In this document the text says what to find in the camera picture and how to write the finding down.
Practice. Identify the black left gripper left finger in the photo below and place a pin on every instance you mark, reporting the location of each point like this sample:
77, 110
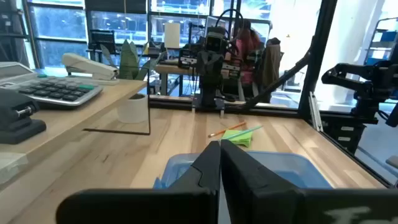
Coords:
192, 202

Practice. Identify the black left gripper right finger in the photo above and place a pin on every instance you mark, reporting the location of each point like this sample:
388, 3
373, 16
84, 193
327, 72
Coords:
264, 199

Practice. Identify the blue plastic pencil case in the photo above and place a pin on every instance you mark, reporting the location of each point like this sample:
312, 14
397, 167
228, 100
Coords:
286, 169

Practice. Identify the green sticky note pad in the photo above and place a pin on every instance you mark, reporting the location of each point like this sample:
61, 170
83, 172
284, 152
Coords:
241, 139

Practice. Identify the orange pencil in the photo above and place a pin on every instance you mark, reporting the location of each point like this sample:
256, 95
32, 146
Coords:
227, 129

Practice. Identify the teal pen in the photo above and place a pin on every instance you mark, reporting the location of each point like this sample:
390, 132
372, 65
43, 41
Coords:
245, 132

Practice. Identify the black neighbouring robot arm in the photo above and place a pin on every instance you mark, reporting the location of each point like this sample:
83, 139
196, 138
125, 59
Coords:
367, 84

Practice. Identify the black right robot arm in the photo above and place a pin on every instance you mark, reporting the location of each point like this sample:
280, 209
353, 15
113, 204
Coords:
211, 90

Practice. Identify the wooden background table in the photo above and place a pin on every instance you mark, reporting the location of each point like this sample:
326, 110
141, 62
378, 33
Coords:
174, 69

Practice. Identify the person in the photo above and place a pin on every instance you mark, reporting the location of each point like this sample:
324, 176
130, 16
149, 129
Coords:
247, 56

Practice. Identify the white board panel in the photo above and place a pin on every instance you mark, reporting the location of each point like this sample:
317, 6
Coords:
172, 35

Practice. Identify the brown jacket on chair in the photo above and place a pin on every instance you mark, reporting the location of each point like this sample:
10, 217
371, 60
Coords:
270, 62

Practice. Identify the potted plant in white pot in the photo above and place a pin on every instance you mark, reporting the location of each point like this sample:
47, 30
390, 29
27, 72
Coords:
132, 109

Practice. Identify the black perforated music stand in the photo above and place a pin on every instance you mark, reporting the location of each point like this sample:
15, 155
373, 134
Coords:
102, 40

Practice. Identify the wooden shelf riser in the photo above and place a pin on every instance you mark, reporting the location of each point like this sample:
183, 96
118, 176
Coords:
77, 118

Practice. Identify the grey desk calculator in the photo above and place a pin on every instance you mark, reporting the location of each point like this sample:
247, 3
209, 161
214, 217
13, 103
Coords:
53, 90

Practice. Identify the shelf with blue bins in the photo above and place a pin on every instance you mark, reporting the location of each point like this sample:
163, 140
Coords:
381, 40

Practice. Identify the black stapler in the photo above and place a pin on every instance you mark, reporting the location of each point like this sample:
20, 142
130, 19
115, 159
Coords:
15, 118

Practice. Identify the silver aluminium bracket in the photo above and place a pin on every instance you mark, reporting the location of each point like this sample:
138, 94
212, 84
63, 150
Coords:
314, 112

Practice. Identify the black aluminium table frame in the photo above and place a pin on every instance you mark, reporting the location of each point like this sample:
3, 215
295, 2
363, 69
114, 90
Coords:
320, 46

